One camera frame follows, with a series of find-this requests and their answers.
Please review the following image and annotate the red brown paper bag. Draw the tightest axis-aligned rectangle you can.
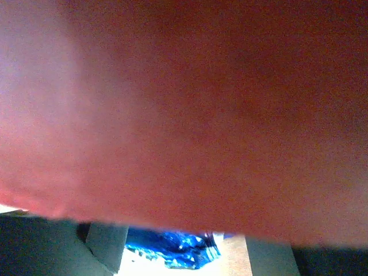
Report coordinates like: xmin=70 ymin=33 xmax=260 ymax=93
xmin=1 ymin=1 xmax=367 ymax=247

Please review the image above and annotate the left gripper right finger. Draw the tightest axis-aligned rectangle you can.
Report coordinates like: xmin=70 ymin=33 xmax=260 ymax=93
xmin=246 ymin=237 xmax=367 ymax=275

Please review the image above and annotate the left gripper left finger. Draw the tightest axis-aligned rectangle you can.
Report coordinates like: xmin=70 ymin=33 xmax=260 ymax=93
xmin=1 ymin=214 xmax=128 ymax=275

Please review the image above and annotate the blue snack pack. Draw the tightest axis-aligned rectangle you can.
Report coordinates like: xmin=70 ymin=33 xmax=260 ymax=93
xmin=125 ymin=228 xmax=221 ymax=270

